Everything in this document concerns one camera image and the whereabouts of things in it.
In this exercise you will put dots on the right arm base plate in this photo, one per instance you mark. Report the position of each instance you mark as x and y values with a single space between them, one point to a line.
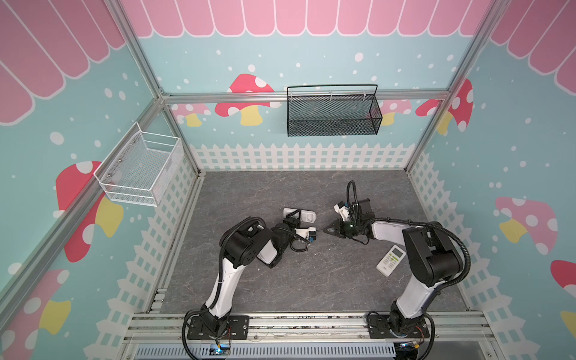
395 326

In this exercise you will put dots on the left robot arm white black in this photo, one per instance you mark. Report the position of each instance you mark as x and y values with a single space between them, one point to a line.
248 240

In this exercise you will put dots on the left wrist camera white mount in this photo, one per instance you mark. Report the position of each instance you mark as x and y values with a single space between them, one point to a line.
309 234

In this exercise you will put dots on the white wire wall basket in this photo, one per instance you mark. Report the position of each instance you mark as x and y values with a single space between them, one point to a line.
139 170

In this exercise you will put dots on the aluminium front rail frame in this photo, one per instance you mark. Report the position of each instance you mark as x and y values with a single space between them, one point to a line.
328 335

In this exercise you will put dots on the white air conditioner remote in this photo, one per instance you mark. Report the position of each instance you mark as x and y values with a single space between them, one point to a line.
391 260

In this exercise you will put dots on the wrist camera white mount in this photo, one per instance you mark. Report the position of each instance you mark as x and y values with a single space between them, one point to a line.
309 234
343 210

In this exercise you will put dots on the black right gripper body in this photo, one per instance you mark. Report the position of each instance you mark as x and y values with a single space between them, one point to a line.
344 226

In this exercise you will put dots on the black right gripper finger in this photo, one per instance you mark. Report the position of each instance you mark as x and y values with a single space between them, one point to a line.
335 224
332 232

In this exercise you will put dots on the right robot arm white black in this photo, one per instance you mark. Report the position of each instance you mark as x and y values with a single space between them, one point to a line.
437 259

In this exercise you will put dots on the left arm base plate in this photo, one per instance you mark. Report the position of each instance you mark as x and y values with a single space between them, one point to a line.
208 327

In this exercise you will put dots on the black mesh wall basket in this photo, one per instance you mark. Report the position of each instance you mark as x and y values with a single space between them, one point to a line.
332 110

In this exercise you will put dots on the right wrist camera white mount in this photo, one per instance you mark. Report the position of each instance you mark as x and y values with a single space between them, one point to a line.
343 210

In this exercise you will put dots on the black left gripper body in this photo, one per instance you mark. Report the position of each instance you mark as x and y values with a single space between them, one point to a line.
293 223

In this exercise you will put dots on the white remote control back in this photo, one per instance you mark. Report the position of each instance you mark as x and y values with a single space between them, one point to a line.
306 216

